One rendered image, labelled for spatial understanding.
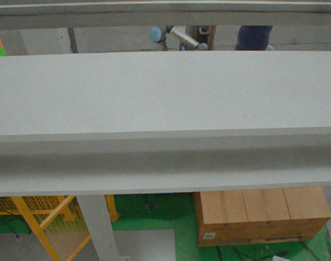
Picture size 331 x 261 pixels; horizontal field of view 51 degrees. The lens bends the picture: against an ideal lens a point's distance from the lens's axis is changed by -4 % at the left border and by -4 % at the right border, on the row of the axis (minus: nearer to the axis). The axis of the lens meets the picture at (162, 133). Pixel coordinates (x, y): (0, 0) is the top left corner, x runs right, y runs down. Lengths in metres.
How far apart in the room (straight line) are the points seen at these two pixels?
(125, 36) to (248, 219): 3.72
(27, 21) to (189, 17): 0.30
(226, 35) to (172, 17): 5.42
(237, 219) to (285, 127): 2.98
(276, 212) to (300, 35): 3.76
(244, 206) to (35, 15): 2.94
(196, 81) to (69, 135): 0.15
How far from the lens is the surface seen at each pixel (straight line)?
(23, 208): 2.49
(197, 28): 3.47
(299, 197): 3.61
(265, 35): 2.63
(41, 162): 0.47
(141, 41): 5.83
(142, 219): 3.85
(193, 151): 0.46
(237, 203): 3.41
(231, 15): 0.70
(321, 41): 6.51
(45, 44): 1.31
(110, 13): 0.69
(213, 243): 3.74
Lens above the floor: 3.49
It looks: 51 degrees down
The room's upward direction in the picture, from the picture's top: 2 degrees clockwise
